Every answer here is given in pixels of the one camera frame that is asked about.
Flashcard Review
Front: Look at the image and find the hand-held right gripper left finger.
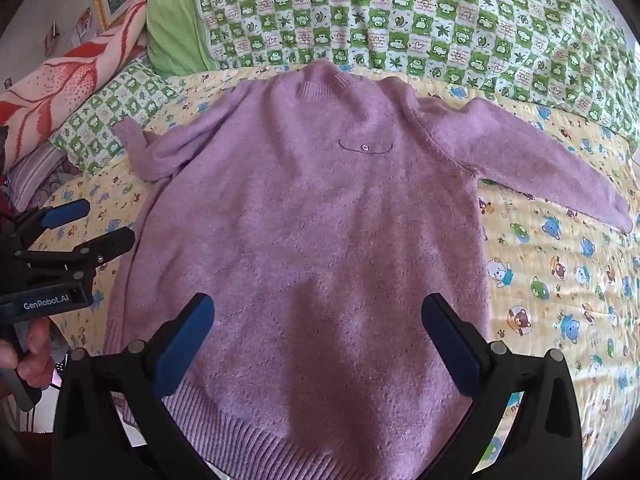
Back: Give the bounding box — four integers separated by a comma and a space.
51, 292, 221, 480

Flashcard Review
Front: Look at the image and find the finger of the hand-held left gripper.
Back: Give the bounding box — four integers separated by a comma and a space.
20, 226, 136, 281
7, 198, 91, 246

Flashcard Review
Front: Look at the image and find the person's left hand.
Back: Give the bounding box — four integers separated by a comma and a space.
0, 317, 57, 390

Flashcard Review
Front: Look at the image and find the green checked pillow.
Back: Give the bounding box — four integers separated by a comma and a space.
51, 57, 187, 177

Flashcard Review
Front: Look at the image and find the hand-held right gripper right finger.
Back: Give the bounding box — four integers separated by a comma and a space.
421, 294, 584, 480

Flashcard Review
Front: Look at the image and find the green checked quilt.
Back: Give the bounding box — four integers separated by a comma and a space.
146, 0, 640, 136

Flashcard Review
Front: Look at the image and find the yellow cartoon bear bed sheet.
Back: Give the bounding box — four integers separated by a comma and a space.
30, 67, 640, 480

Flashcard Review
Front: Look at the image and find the purple striped pillow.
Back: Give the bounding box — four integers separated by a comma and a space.
6, 139, 71, 212

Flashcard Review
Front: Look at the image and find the purple knit sweater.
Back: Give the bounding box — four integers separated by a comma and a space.
102, 58, 633, 480

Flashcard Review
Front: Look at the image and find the red floral blanket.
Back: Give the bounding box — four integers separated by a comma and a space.
0, 0, 151, 161

